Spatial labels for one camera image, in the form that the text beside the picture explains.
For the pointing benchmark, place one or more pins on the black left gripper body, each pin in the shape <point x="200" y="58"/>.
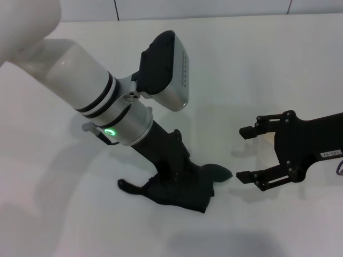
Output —
<point x="158" y="144"/>

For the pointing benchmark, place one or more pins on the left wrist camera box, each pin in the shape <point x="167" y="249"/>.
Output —
<point x="160" y="72"/>

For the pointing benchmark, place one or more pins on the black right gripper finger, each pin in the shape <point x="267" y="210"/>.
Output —
<point x="265" y="179"/>
<point x="249" y="131"/>

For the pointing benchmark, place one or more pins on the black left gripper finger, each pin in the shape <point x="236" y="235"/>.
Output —
<point x="186" y="158"/>
<point x="167" y="174"/>

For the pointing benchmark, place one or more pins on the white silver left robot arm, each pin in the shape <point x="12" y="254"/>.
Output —
<point x="75" y="75"/>

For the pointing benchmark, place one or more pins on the dark blue rag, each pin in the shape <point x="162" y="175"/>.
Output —
<point x="187" y="195"/>

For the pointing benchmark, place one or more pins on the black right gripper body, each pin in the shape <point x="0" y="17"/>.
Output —
<point x="300" y="144"/>

